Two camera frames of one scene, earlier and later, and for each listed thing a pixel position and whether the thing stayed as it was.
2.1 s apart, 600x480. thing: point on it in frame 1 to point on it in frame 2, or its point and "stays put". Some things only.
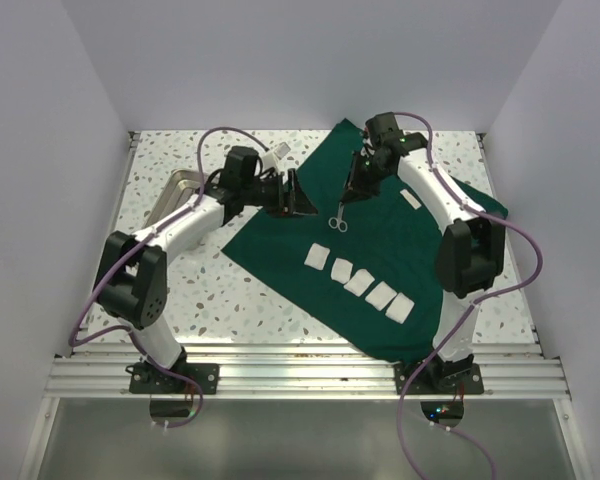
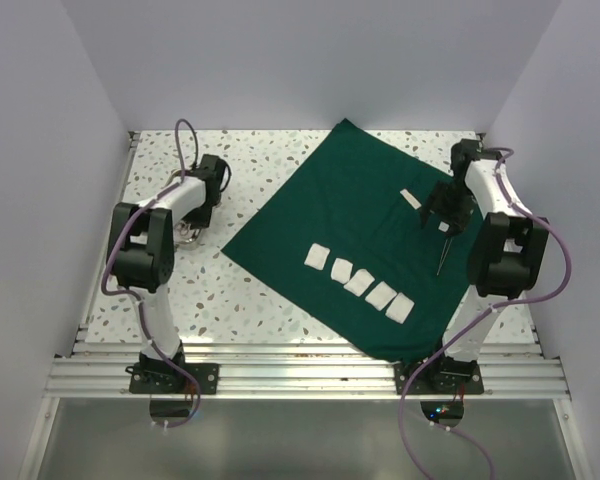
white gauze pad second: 341,270 stays put
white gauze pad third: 359,282 stays put
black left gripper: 300,205 to 198,221
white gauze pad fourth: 381,296 stays put
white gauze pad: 400,309 stays put
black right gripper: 357,188 to 458,220
